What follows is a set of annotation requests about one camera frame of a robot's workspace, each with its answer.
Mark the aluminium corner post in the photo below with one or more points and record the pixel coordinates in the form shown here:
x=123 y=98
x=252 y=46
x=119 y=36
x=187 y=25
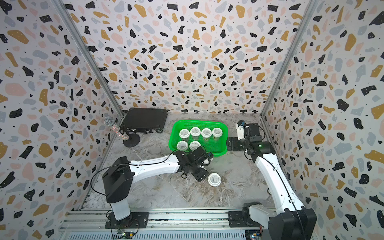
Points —
x=290 y=55
x=65 y=16

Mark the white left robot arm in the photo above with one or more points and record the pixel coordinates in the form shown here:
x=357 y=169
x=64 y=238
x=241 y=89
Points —
x=119 y=177

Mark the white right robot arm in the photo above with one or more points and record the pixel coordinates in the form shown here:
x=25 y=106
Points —
x=290 y=219

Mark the black microphone stand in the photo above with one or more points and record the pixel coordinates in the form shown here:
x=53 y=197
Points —
x=130 y=139

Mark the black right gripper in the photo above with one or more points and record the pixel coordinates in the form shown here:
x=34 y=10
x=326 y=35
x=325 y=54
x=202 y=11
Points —
x=234 y=143

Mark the rhinestone silver microphone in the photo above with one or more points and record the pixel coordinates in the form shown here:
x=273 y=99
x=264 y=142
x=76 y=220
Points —
x=110 y=122

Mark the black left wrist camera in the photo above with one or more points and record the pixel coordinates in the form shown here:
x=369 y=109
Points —
x=202 y=157

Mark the black ribbed hard case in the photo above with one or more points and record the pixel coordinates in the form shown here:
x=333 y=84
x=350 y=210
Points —
x=144 y=120

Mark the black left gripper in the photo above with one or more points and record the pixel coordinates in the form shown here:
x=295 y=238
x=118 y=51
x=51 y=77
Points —
x=202 y=175

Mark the aluminium corner post right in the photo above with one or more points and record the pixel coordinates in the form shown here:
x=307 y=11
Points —
x=290 y=55

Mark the aluminium corner post left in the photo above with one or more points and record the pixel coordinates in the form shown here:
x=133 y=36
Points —
x=65 y=16

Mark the green plastic basket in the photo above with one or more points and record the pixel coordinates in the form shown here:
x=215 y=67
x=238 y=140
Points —
x=218 y=148

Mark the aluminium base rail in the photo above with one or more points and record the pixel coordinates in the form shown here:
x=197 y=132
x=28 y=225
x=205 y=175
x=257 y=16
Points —
x=162 y=224

